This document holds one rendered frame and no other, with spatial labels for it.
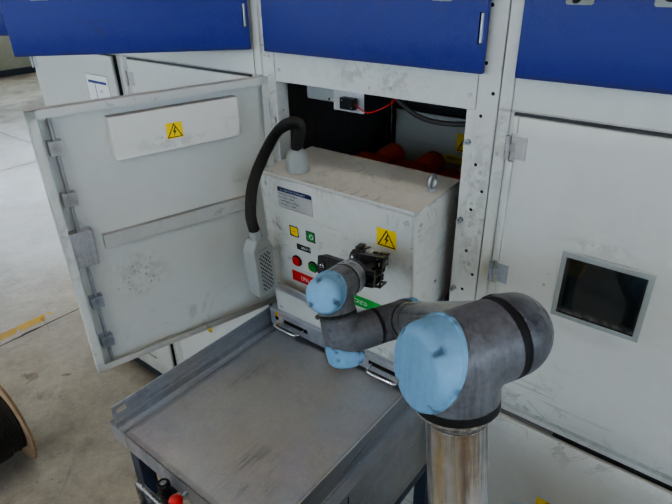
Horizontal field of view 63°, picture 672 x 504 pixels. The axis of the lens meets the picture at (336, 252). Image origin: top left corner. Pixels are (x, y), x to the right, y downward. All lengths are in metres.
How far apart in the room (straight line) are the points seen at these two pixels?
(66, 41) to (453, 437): 1.40
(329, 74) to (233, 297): 0.78
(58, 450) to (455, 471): 2.22
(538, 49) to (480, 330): 0.64
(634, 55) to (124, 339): 1.44
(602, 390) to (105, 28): 1.53
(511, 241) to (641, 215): 0.27
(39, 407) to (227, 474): 1.81
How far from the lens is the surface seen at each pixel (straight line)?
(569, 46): 1.15
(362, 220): 1.32
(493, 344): 0.71
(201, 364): 1.64
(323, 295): 1.01
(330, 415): 1.47
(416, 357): 0.70
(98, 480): 2.61
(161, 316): 1.73
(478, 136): 1.27
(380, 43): 1.33
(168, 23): 1.64
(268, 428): 1.46
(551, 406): 1.48
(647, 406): 1.39
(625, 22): 1.12
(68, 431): 2.87
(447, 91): 1.28
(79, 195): 1.52
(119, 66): 2.21
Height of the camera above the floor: 1.86
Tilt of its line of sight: 28 degrees down
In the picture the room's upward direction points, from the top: 1 degrees counter-clockwise
